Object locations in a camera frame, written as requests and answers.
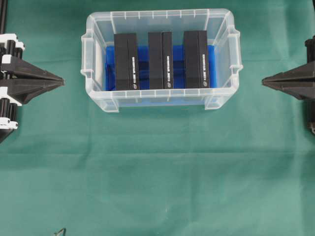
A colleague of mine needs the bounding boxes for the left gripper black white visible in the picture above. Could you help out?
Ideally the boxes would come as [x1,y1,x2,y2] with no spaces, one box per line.
[0,33,64,129]

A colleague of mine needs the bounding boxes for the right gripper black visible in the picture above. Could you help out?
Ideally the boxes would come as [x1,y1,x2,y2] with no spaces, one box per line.
[261,35,315,135]

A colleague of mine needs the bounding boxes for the black box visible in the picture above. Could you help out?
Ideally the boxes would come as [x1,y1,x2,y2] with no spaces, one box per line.
[148,31,174,89]
[114,33,140,90]
[184,30,211,89]

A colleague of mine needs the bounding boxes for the clear plastic storage case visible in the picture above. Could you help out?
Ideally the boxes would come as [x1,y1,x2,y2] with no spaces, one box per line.
[81,8,243,113]

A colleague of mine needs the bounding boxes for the green table cloth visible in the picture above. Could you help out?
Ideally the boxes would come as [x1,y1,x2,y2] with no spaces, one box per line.
[0,0,315,236]

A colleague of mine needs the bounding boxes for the blue foam insert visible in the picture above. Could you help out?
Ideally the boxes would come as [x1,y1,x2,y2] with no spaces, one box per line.
[102,44,220,106]

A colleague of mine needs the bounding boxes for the black frame rail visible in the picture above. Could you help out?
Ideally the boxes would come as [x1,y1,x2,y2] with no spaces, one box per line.
[0,0,8,34]

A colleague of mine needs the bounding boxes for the small black bracket bottom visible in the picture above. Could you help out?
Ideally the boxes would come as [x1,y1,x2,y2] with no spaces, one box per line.
[53,228,66,236]

